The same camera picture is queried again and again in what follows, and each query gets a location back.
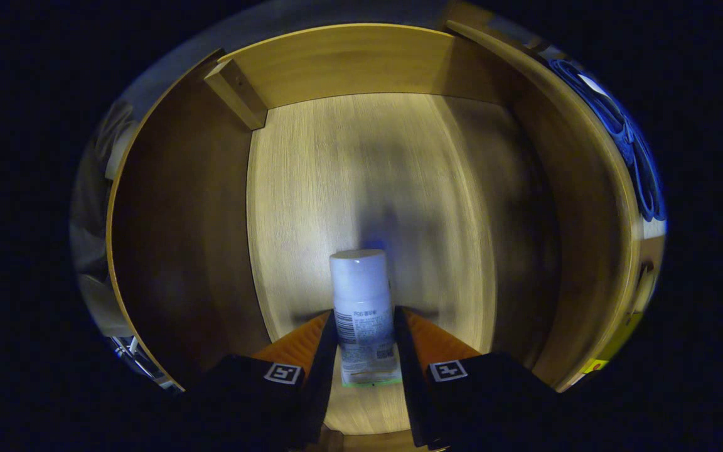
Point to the blue folded towel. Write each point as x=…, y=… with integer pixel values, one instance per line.
x=625, y=135

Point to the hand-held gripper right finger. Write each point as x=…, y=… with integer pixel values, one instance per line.
x=415, y=383

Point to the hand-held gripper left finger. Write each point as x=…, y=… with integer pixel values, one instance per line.
x=317, y=383

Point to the white tube with green end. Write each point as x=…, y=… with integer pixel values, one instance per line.
x=361, y=295

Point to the wooden drawer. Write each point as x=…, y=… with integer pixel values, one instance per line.
x=368, y=157

